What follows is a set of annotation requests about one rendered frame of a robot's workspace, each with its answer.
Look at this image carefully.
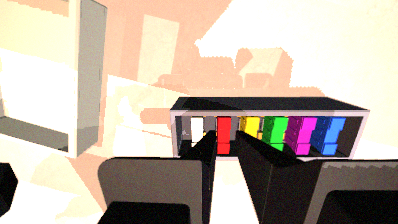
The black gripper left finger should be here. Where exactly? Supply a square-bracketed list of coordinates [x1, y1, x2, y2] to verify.
[97, 130, 216, 224]

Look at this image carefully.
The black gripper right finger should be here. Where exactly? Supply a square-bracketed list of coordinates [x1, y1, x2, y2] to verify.
[235, 130, 398, 224]

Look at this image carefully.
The yellow fuse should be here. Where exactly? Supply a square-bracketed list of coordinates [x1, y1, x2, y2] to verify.
[240, 116, 260, 138]

